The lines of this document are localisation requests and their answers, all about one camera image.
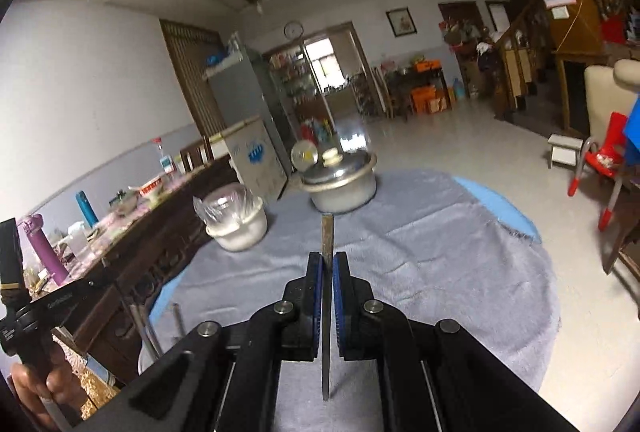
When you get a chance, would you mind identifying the clear plastic container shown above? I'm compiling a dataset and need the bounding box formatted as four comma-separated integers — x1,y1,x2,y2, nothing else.
58,221,94,263

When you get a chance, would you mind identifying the white chest freezer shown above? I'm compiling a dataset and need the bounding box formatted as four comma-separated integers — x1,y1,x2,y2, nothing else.
209,115,290,203

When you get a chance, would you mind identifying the aluminium pot lid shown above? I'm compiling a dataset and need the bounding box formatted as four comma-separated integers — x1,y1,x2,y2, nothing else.
299,147,377,186

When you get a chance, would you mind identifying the wooden chair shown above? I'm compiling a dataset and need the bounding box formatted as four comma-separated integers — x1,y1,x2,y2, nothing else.
179,135,216,173

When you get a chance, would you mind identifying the grey refrigerator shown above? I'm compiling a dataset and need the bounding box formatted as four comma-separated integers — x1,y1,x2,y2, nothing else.
202,45,292,174

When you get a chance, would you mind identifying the red and white bowl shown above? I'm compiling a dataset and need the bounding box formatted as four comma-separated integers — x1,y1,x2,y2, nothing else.
137,179,166,201

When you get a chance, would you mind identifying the glass cabinet of bottles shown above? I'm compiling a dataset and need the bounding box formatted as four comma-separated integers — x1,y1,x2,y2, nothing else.
267,47,321,124

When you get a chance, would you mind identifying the aluminium pot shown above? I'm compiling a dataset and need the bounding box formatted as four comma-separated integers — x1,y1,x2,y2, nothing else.
302,153,379,214

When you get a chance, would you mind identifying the brown wooden door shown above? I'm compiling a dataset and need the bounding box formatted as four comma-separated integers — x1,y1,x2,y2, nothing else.
159,18,229,139

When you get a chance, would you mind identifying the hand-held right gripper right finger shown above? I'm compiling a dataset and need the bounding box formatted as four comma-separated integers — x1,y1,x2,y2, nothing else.
332,251,581,432

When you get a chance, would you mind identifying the white step stool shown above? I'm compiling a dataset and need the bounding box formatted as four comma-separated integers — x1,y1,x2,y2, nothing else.
547,133,586,169

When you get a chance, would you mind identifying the wooden stair railing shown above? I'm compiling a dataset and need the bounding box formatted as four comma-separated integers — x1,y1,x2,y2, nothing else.
494,0,557,121

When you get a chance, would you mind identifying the purple bottle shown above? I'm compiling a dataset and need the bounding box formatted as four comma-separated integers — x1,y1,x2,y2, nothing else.
17,213,69,287

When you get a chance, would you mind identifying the blue tablecloth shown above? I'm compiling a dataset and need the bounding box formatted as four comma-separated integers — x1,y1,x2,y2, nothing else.
149,175,543,320

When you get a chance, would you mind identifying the red plastic chair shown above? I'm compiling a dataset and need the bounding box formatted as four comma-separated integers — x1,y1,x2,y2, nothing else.
567,111,634,233

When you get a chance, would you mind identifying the white basin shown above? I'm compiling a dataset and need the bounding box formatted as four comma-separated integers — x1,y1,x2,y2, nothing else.
205,196,270,253

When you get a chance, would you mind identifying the grey tablecloth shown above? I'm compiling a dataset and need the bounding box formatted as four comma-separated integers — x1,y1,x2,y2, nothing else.
137,169,562,432

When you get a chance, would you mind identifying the clear plastic bag of bowls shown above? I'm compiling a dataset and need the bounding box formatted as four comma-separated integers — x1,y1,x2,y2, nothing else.
193,182,264,229

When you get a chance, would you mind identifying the framed picture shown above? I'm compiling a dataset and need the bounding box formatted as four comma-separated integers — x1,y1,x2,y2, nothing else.
385,7,418,38

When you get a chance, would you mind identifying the person's left hand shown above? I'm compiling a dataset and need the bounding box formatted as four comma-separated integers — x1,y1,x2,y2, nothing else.
9,351,84,431

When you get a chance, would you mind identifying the wooden side table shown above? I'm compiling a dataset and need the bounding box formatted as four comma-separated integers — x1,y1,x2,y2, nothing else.
384,59,449,118

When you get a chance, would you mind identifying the beige chair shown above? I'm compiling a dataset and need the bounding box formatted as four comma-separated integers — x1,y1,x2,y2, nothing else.
583,59,640,149

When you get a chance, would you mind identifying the red-capped plastic water bottle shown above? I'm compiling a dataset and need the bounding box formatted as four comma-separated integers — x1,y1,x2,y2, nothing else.
152,137,177,176

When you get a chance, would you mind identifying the teal bottle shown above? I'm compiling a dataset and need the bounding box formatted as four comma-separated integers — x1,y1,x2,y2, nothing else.
75,191,98,229

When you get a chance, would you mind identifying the green-lidded glass bowl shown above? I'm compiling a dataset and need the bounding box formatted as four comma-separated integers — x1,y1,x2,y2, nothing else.
109,189,139,216

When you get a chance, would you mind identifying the dark wooden sideboard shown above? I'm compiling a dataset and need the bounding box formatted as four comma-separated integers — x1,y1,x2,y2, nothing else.
30,157,242,386

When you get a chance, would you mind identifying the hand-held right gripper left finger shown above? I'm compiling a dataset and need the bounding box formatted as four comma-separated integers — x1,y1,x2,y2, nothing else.
75,251,325,432

